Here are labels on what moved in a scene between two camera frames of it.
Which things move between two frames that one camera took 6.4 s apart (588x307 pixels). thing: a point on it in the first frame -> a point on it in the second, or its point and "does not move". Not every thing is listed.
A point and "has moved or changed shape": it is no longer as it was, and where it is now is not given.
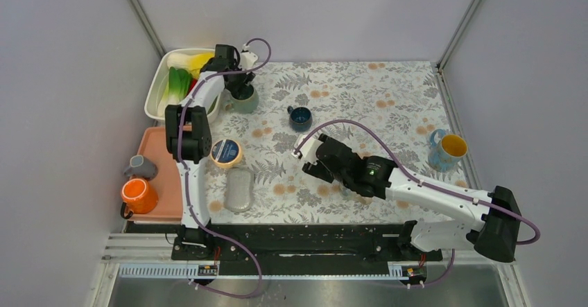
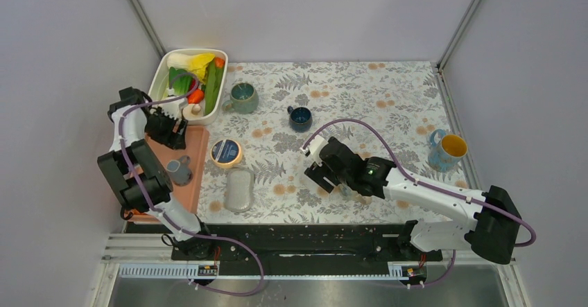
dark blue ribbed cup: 301,118 does not move
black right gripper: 317,170 does not move
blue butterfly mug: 446,151 does not move
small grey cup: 141,167 has moved or changed shape
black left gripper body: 239,81 -> 160,126
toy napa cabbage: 193,63 does not move
